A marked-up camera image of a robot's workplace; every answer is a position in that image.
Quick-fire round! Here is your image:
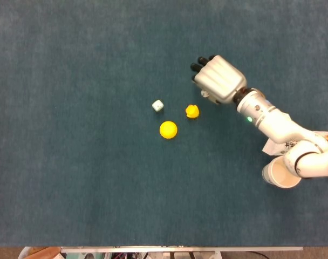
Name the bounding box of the white snack bag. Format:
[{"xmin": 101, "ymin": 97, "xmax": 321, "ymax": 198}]
[{"xmin": 262, "ymin": 131, "xmax": 328, "ymax": 157}]

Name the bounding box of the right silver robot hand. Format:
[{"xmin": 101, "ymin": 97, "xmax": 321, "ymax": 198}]
[{"xmin": 190, "ymin": 54, "xmax": 248, "ymax": 105}]

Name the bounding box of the teal carpet table cover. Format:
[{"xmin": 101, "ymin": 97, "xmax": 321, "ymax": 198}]
[{"xmin": 0, "ymin": 0, "xmax": 328, "ymax": 248}]

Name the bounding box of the cable bundle under table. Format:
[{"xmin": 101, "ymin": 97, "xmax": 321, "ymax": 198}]
[{"xmin": 110, "ymin": 252, "xmax": 151, "ymax": 259}]

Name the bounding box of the aluminium table edge rail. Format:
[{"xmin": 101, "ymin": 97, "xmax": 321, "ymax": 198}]
[{"xmin": 61, "ymin": 246, "xmax": 304, "ymax": 254}]

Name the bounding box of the pale green die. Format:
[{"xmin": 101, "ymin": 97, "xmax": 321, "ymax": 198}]
[{"xmin": 152, "ymin": 99, "xmax": 165, "ymax": 113}]

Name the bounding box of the yellow dome cap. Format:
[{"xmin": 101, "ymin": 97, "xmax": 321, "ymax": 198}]
[{"xmin": 159, "ymin": 120, "xmax": 179, "ymax": 140}]

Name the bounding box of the white paper cup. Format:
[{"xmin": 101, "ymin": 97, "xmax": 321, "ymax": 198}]
[{"xmin": 262, "ymin": 155, "xmax": 303, "ymax": 189}]

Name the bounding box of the brown wooden board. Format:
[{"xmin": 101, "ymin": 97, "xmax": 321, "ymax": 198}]
[{"xmin": 23, "ymin": 247, "xmax": 63, "ymax": 259}]

